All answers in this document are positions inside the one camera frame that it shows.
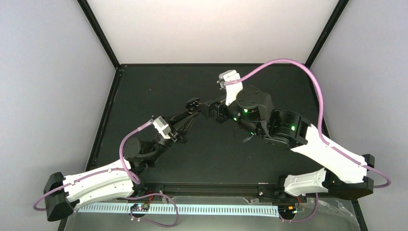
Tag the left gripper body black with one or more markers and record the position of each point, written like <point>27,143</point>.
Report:
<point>180,137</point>

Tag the black frame post right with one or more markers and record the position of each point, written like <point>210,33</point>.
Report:
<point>329,26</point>

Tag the black frame post left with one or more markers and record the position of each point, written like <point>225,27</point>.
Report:
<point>91,17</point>

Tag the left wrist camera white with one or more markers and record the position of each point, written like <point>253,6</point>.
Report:
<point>162,127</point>

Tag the black frame post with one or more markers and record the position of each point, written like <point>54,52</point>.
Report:
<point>329,26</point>
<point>91,17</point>

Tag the light blue cable duct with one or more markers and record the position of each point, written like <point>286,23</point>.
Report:
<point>182,209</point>

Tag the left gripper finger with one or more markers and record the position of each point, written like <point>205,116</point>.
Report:
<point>173,119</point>
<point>188,122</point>

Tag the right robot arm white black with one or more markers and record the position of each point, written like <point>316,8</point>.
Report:
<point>343,174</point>

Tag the black aluminium rail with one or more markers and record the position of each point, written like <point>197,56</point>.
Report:
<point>265,192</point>

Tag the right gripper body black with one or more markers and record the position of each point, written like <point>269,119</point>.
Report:
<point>221,115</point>

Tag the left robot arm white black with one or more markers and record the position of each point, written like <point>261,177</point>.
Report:
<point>138,150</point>

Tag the black earbud case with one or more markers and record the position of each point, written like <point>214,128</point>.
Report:
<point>193,105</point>

